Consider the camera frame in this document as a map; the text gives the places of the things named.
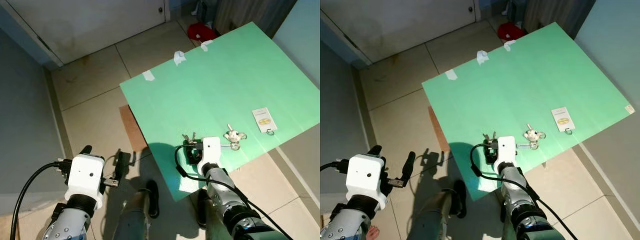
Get white hook package card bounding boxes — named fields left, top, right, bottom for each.
left=251, top=107, right=279, bottom=136
left=550, top=106, right=576, bottom=135

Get red bag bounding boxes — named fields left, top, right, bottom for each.
left=497, top=21, right=526, bottom=41
left=187, top=21, right=217, bottom=43

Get robot left leg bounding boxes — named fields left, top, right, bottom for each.
left=111, top=179, right=161, bottom=240
left=406, top=179, right=469, bottom=240

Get brown cardboard box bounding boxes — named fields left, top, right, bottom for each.
left=118, top=104, right=149, bottom=154
left=427, top=105, right=450, bottom=154

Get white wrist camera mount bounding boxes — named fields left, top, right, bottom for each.
left=494, top=136, right=517, bottom=173
left=346, top=154, right=387, bottom=210
left=197, top=136, right=222, bottom=173
left=66, top=154, right=106, bottom=210

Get light green table sheet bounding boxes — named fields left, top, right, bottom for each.
left=119, top=21, right=321, bottom=202
left=421, top=21, right=637, bottom=202

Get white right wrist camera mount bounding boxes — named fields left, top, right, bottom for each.
left=494, top=136, right=517, bottom=173
left=197, top=136, right=222, bottom=173

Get keys with white plush keychain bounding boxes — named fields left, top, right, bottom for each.
left=219, top=123, right=247, bottom=151
left=517, top=123, right=547, bottom=150

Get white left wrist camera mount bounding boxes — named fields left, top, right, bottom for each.
left=346, top=154, right=387, bottom=210
left=66, top=154, right=106, bottom=210

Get white door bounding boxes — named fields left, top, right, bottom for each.
left=321, top=0, right=479, bottom=64
left=4, top=0, right=172, bottom=66

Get grey curtain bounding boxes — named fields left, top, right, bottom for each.
left=521, top=0, right=597, bottom=39
left=214, top=0, right=299, bottom=39

